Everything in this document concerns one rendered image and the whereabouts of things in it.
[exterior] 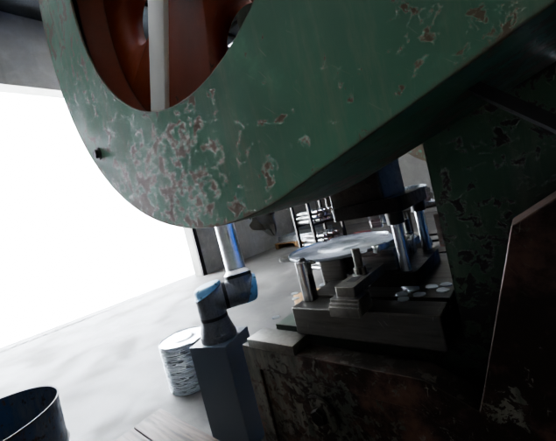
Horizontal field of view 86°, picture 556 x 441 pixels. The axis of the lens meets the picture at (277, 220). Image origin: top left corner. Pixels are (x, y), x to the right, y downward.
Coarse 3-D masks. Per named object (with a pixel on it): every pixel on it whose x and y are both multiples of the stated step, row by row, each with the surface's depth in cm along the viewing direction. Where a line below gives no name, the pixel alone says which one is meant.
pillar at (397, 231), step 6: (396, 228) 61; (402, 228) 61; (396, 234) 61; (402, 234) 61; (396, 240) 61; (402, 240) 61; (396, 246) 62; (402, 246) 61; (402, 252) 61; (408, 252) 62; (402, 258) 61; (408, 258) 61; (402, 264) 61; (408, 264) 61; (402, 270) 62; (408, 270) 61
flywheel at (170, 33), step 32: (96, 0) 58; (128, 0) 53; (160, 0) 39; (192, 0) 43; (224, 0) 39; (96, 32) 58; (128, 32) 55; (160, 32) 40; (192, 32) 44; (224, 32) 43; (96, 64) 57; (128, 64) 57; (160, 64) 42; (192, 64) 45; (128, 96) 57; (160, 96) 43
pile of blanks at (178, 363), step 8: (192, 344) 173; (160, 352) 177; (168, 352) 171; (176, 352) 170; (184, 352) 171; (168, 360) 172; (176, 360) 171; (184, 360) 171; (192, 360) 172; (168, 368) 175; (176, 368) 172; (184, 368) 171; (192, 368) 172; (168, 376) 176; (176, 376) 171; (184, 376) 171; (192, 376) 173; (176, 384) 174; (184, 384) 171; (192, 384) 172; (176, 392) 173; (184, 392) 172; (192, 392) 172
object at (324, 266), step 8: (352, 256) 71; (320, 264) 80; (328, 264) 78; (336, 264) 77; (344, 264) 76; (352, 264) 78; (328, 272) 79; (336, 272) 77; (344, 272) 76; (328, 280) 79
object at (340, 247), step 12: (336, 240) 93; (348, 240) 84; (360, 240) 79; (372, 240) 79; (384, 240) 75; (300, 252) 87; (312, 252) 82; (324, 252) 77; (336, 252) 74; (348, 252) 70
